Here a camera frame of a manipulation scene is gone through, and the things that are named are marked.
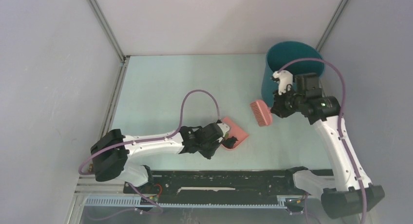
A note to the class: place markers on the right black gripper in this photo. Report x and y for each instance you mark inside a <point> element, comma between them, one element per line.
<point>277,108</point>

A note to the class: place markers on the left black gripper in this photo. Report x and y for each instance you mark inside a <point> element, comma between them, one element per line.
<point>208,154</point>

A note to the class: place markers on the pink plastic hand brush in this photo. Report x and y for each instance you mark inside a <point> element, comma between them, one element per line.
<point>261,113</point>

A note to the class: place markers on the pink plastic dustpan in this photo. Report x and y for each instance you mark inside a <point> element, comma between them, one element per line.
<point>235,131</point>

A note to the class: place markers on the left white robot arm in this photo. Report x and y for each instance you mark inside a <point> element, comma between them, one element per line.
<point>117,156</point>

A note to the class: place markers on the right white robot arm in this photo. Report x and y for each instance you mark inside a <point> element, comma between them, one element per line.
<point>352,191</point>

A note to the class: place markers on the large black paper scrap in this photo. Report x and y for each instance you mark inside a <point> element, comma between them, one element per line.
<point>230,142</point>

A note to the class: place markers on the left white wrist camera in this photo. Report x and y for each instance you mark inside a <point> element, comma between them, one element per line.
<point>225,128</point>

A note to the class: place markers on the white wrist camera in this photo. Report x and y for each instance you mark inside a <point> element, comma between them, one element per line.
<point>225,128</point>
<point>285,81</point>

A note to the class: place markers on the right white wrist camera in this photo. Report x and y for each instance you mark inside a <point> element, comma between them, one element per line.
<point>285,81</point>

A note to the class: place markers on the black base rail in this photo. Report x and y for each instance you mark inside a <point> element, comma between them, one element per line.
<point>222,187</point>

